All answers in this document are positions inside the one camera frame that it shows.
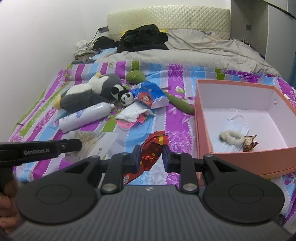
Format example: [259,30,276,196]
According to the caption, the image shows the blue cartoon snack bag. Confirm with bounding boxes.
[130,81,170,109]

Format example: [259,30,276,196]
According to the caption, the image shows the pink cardboard box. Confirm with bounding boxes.
[194,79,295,178]

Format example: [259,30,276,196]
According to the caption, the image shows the white tissue cloth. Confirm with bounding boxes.
[115,101,155,123]

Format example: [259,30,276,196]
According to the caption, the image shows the person's left hand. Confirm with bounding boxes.
[1,178,22,234]

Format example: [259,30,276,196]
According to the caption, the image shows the small brown snack packet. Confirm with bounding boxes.
[243,135,258,152]

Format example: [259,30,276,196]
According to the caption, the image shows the cream quilted headboard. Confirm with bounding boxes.
[107,6,231,41]

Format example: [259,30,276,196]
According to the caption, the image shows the grey duvet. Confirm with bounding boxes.
[96,29,281,77]

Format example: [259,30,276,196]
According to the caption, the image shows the green plush stick toy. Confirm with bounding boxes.
[125,70,194,114]

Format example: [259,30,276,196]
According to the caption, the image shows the yellow pillow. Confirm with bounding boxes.
[159,29,168,33]

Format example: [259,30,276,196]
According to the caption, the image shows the small panda plush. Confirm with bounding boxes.
[111,84,134,107]

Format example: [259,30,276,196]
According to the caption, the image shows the blue face mask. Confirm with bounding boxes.
[211,109,250,153]

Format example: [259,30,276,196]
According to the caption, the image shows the red foil candy wrapper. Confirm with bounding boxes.
[123,131,169,185]

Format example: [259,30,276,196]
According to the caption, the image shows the white fluffy scrunchie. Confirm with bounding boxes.
[219,130,245,146]

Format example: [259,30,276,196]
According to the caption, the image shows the pink yellow tassel toy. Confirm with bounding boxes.
[116,113,147,129]

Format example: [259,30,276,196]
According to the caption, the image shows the white spray bottle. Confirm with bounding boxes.
[58,102,115,133]

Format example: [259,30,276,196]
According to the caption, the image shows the colourful striped bed sheet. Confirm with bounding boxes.
[7,47,296,229]

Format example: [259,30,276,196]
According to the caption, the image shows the black clothing by headboard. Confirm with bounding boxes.
[92,36,119,50]

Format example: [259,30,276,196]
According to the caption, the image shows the white crumpled clothes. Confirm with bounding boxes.
[74,40,93,56]

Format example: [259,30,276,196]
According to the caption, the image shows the black jacket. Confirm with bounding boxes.
[116,24,168,53]

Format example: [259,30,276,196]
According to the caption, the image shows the grey white penguin plush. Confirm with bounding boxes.
[53,72,121,113]

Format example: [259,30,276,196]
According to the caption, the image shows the grey wardrobe cabinet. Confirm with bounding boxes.
[231,1,295,81]

